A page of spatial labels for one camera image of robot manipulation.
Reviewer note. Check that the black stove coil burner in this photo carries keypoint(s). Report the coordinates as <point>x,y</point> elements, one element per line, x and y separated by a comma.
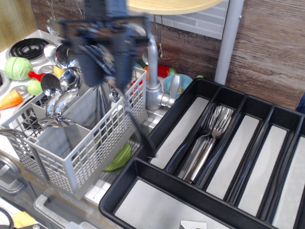
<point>30,48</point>

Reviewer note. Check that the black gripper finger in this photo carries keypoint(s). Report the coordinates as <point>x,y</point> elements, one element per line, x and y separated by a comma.
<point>92,72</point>
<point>124,50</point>

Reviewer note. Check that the grey plastic cutlery basket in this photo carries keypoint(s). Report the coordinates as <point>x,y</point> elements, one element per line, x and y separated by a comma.
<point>73,157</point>

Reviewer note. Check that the yellow toy fruit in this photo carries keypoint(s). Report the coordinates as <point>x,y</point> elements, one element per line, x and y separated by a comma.
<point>58,72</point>

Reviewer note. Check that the silver sink faucet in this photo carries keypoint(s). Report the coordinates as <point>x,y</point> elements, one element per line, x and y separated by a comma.
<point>155,97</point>

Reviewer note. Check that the black cutlery tray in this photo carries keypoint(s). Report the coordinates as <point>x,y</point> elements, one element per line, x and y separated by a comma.
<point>254,177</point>

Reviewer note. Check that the green toy leaf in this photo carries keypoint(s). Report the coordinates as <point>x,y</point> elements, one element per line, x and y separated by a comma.
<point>120,159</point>

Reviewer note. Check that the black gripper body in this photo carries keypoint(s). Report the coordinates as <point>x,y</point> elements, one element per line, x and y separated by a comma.
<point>112,15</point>

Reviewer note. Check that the green toy cabbage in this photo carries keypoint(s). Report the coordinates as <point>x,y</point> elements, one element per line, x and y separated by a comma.
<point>18,68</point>

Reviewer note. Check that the stack of forks in tray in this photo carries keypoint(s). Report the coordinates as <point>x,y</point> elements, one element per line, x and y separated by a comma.
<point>216,123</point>

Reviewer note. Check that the silver fork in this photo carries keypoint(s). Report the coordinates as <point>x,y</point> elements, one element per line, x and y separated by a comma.
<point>147,143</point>

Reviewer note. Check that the red toy pepper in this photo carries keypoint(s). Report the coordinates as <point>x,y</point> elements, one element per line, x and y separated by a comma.
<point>163,71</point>

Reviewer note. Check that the light green toy fruit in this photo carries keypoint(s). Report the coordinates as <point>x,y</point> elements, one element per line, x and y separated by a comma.
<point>34,87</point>

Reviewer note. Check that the orange toy carrot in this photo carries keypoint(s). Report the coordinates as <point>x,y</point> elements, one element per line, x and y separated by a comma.
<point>11,99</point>

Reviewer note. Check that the silver spoon lower left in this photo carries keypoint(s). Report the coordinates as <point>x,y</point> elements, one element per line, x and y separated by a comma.
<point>54,110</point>

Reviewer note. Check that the grey metal pole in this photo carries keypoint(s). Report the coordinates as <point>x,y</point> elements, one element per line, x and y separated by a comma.
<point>233,17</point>

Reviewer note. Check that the large silver ladle spoon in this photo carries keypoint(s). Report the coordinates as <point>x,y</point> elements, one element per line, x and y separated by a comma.
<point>66,59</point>

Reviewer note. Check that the hanging perforated skimmer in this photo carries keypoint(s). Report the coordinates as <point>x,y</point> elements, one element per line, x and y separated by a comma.
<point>53,26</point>

